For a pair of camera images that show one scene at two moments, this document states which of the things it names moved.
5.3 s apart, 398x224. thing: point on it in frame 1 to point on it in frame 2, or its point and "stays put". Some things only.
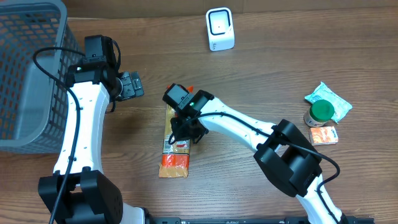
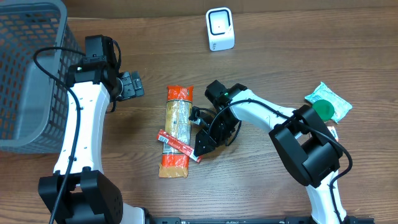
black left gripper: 132,84 stays put
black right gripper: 199,129 to 211,143
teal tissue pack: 321,92 stays put
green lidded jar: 319,112 stays put
